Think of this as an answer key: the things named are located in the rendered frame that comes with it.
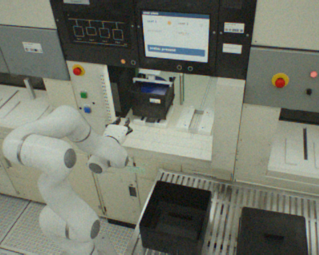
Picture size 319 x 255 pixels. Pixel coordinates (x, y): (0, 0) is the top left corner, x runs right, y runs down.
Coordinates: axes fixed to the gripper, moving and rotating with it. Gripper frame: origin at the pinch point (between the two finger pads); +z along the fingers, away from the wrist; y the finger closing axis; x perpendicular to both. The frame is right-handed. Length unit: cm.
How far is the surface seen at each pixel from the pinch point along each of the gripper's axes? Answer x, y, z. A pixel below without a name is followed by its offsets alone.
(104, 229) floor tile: -119, -34, 9
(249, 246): -33, 66, -31
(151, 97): -9.5, 3.0, 34.7
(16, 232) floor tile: -119, -97, -10
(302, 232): -33, 88, -19
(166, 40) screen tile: 36.9, 19.1, 14.7
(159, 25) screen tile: 43.2, 16.1, 14.7
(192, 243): -29, 43, -38
